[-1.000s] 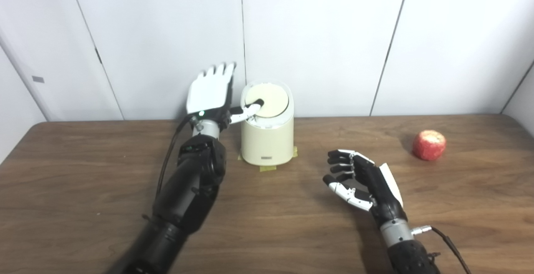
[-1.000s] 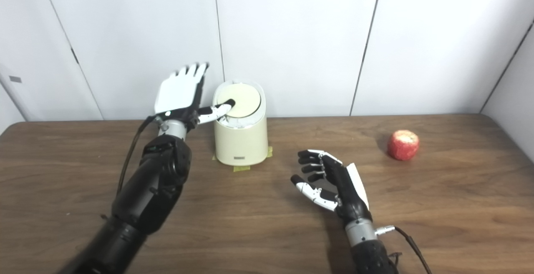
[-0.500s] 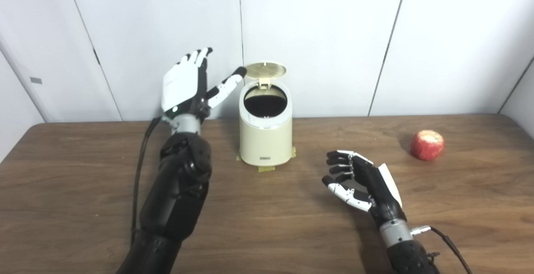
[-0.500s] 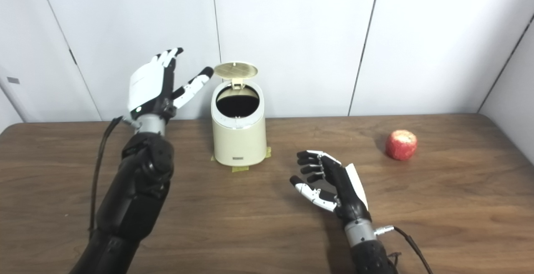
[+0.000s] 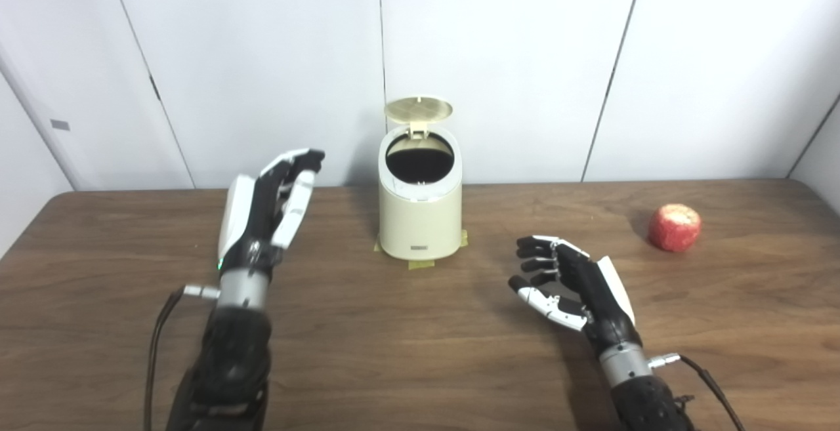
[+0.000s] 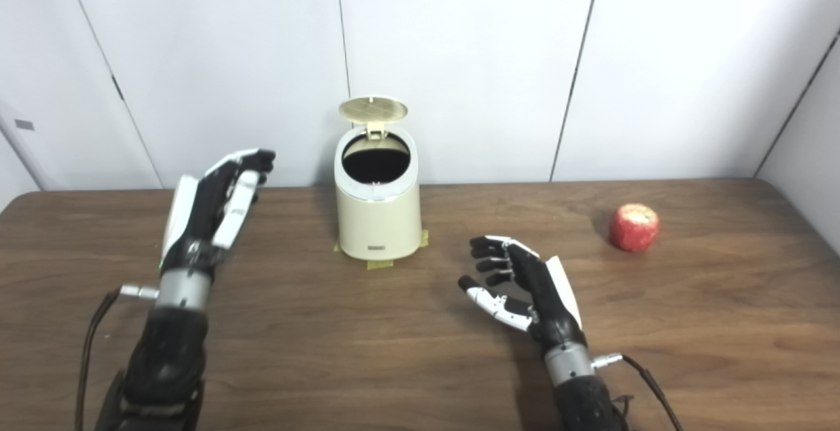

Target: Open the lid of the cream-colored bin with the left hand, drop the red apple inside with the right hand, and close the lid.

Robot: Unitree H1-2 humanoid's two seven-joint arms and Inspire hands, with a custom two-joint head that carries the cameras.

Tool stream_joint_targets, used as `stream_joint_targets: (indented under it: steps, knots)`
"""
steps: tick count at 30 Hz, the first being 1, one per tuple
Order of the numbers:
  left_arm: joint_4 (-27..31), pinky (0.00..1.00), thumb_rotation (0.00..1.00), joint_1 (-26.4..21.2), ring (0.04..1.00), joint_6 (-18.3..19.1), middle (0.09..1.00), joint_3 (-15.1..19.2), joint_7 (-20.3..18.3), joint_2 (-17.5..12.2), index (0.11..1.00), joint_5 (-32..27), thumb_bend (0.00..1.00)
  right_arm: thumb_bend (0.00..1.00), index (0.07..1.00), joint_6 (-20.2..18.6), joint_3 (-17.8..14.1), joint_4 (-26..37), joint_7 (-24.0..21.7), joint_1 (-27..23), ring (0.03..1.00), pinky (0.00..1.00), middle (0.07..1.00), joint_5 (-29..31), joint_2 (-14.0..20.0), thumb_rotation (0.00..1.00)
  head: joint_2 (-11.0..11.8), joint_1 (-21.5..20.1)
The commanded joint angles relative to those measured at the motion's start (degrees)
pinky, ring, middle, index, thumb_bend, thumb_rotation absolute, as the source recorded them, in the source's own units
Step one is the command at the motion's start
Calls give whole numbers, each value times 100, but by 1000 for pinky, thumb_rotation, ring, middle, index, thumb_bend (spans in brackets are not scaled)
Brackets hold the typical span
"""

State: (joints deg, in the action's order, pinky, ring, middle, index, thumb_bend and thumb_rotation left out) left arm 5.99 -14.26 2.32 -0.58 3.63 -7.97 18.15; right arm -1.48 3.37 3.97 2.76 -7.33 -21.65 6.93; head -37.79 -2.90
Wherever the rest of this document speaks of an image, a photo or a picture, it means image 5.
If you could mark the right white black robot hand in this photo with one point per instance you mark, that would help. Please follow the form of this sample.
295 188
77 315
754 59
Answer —
598 293

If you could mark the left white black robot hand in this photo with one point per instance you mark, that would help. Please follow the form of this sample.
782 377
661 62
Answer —
243 221

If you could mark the red apple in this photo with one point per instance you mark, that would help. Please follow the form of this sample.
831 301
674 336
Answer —
674 229

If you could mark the cream round bin lid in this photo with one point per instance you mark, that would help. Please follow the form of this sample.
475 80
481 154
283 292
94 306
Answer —
419 108

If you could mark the cream-colored bin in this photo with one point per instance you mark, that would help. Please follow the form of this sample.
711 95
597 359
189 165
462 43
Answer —
420 224

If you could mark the long yellow tape strip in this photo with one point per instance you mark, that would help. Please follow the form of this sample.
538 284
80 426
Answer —
421 264

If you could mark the black wall panel hinge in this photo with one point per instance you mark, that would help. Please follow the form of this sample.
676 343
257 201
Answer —
154 88

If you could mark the grey wall label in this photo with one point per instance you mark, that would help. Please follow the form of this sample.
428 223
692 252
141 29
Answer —
60 124

